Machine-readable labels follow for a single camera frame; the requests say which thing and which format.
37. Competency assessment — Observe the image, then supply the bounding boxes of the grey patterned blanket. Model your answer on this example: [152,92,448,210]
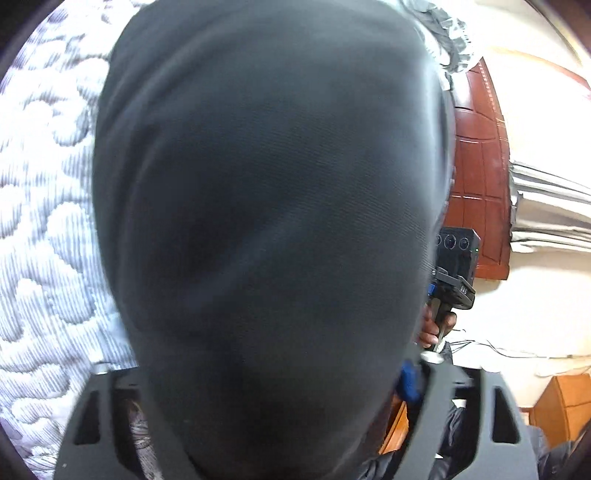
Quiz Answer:
[396,0,482,89]

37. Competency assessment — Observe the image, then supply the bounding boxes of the white cable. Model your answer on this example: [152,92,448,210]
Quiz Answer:
[447,339,591,376]

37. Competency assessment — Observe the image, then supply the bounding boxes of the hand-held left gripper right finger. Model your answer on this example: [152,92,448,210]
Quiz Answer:
[397,352,539,480]

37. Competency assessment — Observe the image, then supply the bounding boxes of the white quilted mattress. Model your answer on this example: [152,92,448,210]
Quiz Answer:
[0,0,155,464]

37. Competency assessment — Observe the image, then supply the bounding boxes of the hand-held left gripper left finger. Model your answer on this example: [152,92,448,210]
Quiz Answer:
[53,366,204,480]

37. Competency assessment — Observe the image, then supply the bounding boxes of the brown wooden headboard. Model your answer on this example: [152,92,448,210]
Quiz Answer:
[444,56,511,280]

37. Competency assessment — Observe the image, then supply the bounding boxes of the light wooden cabinet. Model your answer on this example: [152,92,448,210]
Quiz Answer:
[527,374,591,449]

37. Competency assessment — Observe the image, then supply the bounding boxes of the grey curtain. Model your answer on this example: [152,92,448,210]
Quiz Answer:
[507,159,591,254]

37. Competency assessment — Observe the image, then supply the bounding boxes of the black pants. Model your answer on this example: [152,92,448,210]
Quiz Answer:
[91,0,456,480]

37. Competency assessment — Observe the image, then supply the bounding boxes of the person's right hand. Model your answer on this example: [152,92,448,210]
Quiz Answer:
[417,305,458,350]

